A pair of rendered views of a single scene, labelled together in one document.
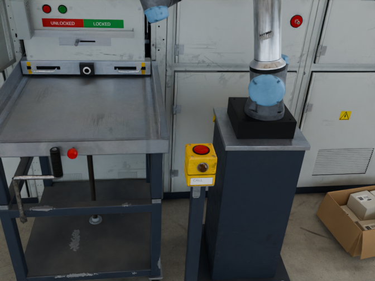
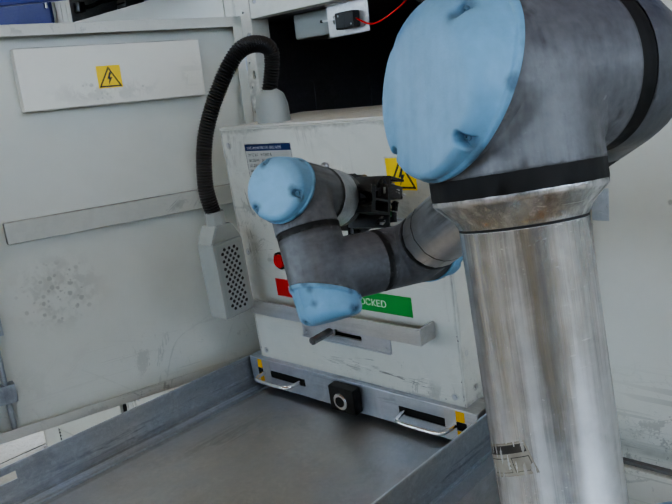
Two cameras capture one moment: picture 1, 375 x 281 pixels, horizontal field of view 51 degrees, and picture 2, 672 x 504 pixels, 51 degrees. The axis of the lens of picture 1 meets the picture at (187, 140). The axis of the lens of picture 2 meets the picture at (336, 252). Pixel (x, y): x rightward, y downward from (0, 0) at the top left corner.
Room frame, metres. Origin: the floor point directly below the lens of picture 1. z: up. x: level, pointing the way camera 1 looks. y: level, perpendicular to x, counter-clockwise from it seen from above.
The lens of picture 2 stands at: (0.84, -0.49, 1.41)
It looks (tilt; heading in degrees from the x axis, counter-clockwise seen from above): 13 degrees down; 52
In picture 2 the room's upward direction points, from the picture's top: 6 degrees counter-clockwise
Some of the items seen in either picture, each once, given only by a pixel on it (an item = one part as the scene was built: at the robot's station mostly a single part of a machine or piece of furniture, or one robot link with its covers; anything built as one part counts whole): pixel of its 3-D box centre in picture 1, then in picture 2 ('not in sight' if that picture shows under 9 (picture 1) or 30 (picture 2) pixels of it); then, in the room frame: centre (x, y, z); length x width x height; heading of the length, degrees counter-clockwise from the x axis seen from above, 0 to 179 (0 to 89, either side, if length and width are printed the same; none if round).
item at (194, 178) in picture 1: (200, 164); not in sight; (0.92, -0.04, 0.85); 0.08 x 0.08 x 0.10; 9
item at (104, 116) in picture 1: (83, 102); (277, 478); (1.39, 0.42, 0.80); 0.68 x 0.62 x 0.06; 9
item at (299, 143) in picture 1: (258, 126); not in sight; (1.37, -0.28, 0.74); 0.32 x 0.32 x 0.02; 6
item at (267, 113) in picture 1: (265, 100); not in sight; (1.35, -0.29, 0.87); 0.15 x 0.15 x 0.10
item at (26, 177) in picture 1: (38, 187); not in sight; (1.01, 0.48, 0.66); 0.17 x 0.03 x 0.30; 98
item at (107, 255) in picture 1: (91, 171); not in sight; (1.39, 0.42, 0.46); 0.64 x 0.58 x 0.66; 9
